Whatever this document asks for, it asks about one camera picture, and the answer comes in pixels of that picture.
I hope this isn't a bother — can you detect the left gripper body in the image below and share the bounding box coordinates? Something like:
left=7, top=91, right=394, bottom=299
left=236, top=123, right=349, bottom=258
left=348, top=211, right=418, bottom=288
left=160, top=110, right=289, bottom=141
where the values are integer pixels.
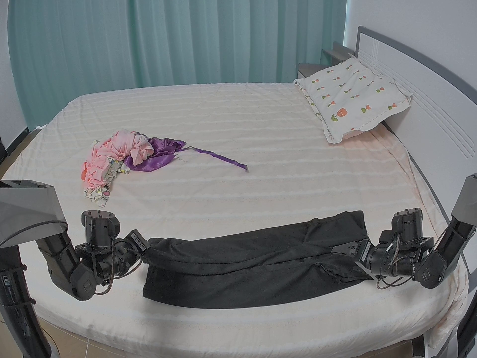
left=120, top=230, right=150, bottom=264

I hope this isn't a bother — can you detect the black T-shirt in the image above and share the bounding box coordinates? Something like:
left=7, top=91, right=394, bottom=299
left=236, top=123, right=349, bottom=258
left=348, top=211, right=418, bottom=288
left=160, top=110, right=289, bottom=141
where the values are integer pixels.
left=141, top=210, right=373, bottom=309

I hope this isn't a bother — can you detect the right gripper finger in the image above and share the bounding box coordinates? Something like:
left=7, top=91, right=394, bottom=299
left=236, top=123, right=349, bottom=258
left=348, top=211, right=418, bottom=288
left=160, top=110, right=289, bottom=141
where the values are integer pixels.
left=333, top=242, right=360, bottom=255

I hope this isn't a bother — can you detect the black cable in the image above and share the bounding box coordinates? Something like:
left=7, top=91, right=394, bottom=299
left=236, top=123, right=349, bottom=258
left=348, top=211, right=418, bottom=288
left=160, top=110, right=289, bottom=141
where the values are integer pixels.
left=45, top=328, right=63, bottom=358
left=376, top=274, right=412, bottom=291
left=94, top=272, right=114, bottom=296

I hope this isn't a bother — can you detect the blue-green curtain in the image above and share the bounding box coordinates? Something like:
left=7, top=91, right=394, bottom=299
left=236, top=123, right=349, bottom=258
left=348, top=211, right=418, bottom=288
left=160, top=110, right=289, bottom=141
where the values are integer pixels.
left=7, top=0, right=349, bottom=130

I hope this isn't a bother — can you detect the pile of clothes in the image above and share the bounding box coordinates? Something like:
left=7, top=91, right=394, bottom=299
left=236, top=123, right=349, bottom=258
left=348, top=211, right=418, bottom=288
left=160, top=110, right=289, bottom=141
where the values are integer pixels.
left=80, top=130, right=155, bottom=206

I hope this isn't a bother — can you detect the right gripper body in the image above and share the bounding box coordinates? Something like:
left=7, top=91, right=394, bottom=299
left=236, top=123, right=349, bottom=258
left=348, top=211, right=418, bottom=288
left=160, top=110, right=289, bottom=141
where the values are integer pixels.
left=354, top=239, right=396, bottom=279

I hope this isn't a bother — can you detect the bed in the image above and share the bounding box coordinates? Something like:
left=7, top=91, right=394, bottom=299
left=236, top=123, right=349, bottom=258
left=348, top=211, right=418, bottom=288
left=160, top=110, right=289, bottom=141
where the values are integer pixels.
left=0, top=26, right=477, bottom=358

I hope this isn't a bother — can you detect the grey bedside table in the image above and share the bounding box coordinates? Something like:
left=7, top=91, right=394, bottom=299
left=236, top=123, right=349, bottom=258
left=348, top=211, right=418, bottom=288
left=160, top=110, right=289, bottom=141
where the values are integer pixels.
left=298, top=43, right=355, bottom=79

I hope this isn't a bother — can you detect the white printed pillow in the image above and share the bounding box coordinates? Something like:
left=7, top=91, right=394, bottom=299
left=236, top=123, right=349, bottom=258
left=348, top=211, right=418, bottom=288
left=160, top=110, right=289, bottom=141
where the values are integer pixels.
left=294, top=57, right=413, bottom=144

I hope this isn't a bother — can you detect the purple satin garment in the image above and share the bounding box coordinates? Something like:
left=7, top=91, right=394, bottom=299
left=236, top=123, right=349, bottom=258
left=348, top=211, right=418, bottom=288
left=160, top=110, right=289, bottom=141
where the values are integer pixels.
left=124, top=136, right=249, bottom=173

